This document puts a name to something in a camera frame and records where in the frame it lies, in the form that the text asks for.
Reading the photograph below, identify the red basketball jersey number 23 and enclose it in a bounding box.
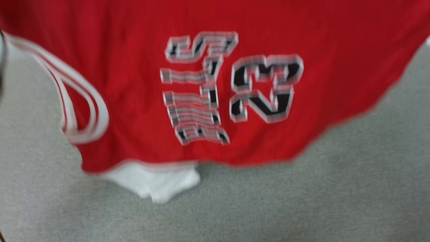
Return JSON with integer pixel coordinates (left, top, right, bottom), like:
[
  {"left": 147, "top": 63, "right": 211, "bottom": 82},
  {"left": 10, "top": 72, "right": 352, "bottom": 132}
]
[{"left": 0, "top": 0, "right": 430, "bottom": 204}]

